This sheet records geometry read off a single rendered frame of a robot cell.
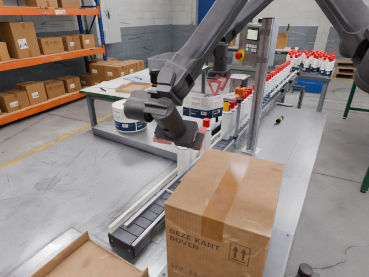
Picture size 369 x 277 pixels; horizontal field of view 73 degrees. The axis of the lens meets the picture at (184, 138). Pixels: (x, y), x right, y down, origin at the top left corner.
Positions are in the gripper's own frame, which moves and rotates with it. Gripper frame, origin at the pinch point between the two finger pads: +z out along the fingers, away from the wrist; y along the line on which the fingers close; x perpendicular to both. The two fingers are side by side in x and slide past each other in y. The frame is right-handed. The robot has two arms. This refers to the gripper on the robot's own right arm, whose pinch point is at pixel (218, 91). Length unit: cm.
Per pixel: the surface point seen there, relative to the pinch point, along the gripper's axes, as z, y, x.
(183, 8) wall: -60, -769, -389
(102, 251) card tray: 38, 65, -15
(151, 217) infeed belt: 33, 49, -6
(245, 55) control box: -12.0, -27.1, 4.2
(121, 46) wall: 39, -474, -435
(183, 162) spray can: 23.2, 26.4, -4.5
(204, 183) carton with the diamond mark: 10, 54, 15
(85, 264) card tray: 38, 70, -16
